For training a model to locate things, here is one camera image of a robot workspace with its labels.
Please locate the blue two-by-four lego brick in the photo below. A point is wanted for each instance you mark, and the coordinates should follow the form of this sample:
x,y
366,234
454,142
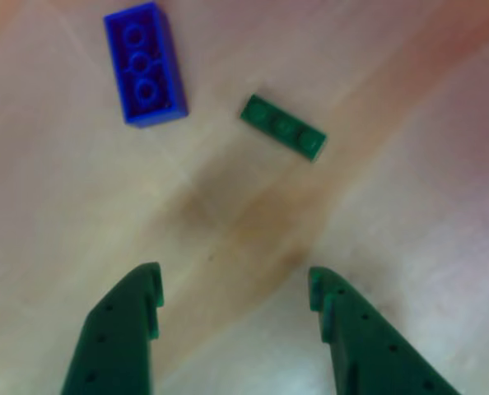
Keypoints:
x,y
145,70

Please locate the green lego brick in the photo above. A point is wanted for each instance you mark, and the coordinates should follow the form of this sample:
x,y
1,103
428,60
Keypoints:
x,y
283,127

